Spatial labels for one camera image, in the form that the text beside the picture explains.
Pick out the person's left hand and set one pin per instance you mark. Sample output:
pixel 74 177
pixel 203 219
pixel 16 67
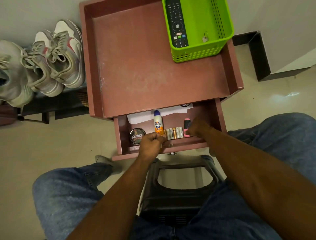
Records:
pixel 150 147

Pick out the person's right hand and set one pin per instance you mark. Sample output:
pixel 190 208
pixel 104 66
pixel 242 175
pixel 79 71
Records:
pixel 198 127

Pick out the pink highlighter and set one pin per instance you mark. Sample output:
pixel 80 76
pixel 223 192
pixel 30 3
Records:
pixel 186 126

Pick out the black round tin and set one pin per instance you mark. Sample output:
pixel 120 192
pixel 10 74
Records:
pixel 136 136

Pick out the copper battery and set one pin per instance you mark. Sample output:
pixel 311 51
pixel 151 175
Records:
pixel 174 133
pixel 165 133

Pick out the white orange glue tube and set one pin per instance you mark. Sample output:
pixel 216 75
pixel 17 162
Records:
pixel 158 122

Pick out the red-brown drawer cabinet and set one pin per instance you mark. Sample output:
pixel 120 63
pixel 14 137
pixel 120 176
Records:
pixel 148 74

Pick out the striped yellow cleaning cloth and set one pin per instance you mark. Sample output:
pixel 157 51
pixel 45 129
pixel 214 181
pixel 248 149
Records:
pixel 84 99

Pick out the silver key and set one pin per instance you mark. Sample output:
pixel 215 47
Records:
pixel 205 37

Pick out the black remote control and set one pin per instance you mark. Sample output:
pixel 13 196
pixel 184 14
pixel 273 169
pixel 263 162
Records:
pixel 176 24

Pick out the white pink sneaker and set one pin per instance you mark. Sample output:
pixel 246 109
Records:
pixel 71 71
pixel 47 84

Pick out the grey-blue sneaker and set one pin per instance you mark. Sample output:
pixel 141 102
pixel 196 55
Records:
pixel 14 86

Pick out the person's right forearm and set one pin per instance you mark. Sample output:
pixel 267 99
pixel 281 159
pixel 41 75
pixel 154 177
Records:
pixel 264 183

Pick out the person's left forearm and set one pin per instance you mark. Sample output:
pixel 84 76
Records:
pixel 113 205

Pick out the person's grey slipper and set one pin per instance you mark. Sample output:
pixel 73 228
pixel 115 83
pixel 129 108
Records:
pixel 212 152
pixel 108 162

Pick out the person's right leg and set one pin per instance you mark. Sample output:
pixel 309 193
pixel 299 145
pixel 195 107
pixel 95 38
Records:
pixel 284 131

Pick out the white paper sheets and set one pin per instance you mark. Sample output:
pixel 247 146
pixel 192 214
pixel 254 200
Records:
pixel 140 116

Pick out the black stool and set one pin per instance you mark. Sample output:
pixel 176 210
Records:
pixel 177 202

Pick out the green plastic basket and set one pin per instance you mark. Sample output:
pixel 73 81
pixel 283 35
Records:
pixel 202 54

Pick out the black baseboard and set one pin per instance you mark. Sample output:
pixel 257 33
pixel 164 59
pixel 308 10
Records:
pixel 259 61

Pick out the black shoe rack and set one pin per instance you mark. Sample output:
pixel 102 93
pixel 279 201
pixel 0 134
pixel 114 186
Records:
pixel 59 102

